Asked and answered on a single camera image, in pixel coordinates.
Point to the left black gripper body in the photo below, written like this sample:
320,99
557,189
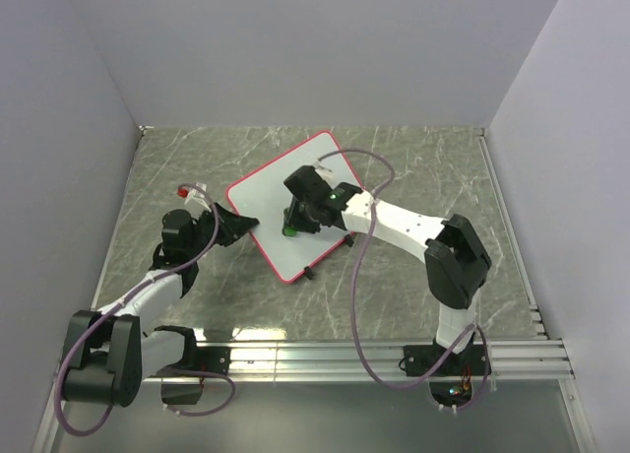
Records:
204,233

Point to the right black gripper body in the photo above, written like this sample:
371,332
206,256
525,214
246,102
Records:
300,217

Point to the green whiteboard eraser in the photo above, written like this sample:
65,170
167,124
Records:
289,231

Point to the pink framed whiteboard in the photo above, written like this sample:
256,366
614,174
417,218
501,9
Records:
261,194

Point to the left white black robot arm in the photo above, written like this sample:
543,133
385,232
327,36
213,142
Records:
107,353

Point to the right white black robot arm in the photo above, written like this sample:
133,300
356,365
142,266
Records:
455,260

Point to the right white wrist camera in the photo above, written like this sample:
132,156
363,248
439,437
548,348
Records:
324,172

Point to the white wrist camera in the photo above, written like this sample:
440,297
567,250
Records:
324,172
195,201

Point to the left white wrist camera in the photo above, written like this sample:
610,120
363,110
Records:
195,201

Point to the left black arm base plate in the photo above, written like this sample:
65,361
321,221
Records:
214,359

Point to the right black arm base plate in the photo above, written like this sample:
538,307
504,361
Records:
417,359

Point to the aluminium mounting rail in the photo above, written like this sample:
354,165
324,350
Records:
337,361

